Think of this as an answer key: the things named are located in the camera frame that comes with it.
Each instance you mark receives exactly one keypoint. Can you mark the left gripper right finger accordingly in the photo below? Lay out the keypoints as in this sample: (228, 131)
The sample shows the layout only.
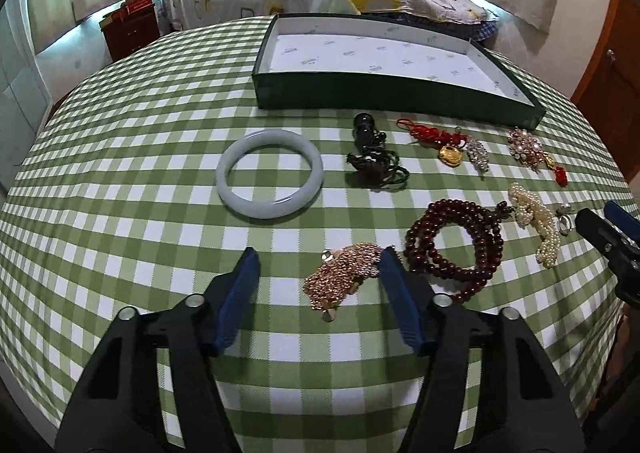
(523, 405)

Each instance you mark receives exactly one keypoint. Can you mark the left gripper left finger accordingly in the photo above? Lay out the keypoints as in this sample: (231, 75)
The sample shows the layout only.
(115, 406)

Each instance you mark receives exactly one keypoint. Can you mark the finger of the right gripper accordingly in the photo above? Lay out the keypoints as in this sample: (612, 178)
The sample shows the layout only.
(618, 217)
(620, 252)

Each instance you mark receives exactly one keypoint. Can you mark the silver rhinestone brooch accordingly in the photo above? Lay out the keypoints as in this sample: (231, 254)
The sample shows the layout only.
(477, 155)

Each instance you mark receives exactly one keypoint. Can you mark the gold charm red knot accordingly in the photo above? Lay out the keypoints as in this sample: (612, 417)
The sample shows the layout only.
(558, 171)

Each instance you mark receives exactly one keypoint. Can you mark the pearl gold flower brooch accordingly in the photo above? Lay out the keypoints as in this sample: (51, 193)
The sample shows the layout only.
(525, 148)

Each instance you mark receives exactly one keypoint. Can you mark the wooden door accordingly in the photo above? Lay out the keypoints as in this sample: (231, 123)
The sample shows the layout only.
(608, 93)

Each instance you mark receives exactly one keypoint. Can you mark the green white checkered tablecloth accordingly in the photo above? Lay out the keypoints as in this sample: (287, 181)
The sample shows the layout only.
(115, 205)

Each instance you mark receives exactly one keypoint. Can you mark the dark green tray box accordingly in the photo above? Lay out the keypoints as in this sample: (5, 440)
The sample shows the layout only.
(336, 61)

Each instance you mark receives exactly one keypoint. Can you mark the glass wardrobe door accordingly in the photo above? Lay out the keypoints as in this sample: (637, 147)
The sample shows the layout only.
(24, 96)

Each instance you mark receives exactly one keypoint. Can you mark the dark wooden nightstand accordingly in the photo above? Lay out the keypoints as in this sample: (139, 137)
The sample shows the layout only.
(126, 31)

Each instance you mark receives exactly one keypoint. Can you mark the red items on nightstand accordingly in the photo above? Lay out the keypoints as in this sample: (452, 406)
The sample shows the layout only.
(135, 0)

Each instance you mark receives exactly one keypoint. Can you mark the red cord gold lock charm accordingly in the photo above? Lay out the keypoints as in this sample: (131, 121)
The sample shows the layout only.
(450, 145)

